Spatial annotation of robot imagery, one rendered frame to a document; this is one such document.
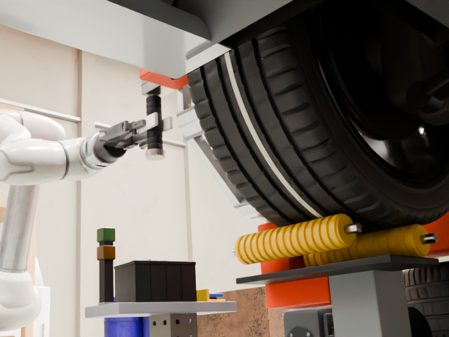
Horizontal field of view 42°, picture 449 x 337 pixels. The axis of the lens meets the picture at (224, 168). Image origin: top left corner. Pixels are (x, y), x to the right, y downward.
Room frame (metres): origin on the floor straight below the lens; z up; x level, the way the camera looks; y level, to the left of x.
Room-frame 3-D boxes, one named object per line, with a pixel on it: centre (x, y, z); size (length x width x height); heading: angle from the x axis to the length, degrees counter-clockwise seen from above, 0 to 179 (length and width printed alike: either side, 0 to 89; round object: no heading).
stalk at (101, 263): (1.63, 0.34, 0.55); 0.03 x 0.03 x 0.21; 44
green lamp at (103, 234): (1.63, 0.34, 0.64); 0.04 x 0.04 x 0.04; 44
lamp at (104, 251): (1.63, 0.34, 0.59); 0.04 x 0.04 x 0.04; 44
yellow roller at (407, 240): (1.11, -0.25, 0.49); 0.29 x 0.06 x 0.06; 44
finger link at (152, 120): (1.26, 0.17, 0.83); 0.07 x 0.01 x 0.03; 44
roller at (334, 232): (1.07, -0.11, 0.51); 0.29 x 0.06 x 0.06; 44
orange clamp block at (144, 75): (1.00, 0.09, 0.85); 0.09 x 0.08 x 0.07; 134
